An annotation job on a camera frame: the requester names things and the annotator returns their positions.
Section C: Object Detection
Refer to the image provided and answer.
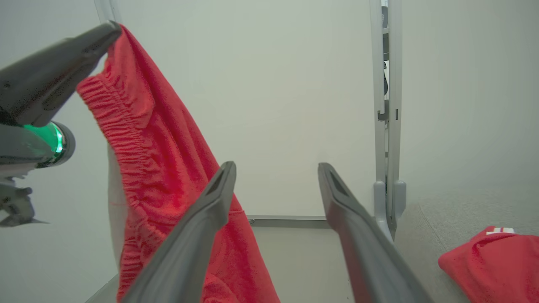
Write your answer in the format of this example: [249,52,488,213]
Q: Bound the green-covered left gripper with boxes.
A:
[0,20,123,170]

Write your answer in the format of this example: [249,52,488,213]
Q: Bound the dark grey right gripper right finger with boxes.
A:
[318,162,435,303]

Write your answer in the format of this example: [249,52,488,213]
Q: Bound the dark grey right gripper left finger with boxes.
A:
[120,161,237,303]

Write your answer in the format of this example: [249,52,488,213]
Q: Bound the red shorts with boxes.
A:
[76,24,281,303]

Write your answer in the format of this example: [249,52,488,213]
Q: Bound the red and white jersey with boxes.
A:
[438,226,539,303]

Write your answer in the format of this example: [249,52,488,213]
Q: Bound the grey partition bottom rail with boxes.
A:
[246,215,334,229]

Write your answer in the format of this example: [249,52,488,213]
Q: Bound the grey double partition post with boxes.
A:
[369,0,408,244]

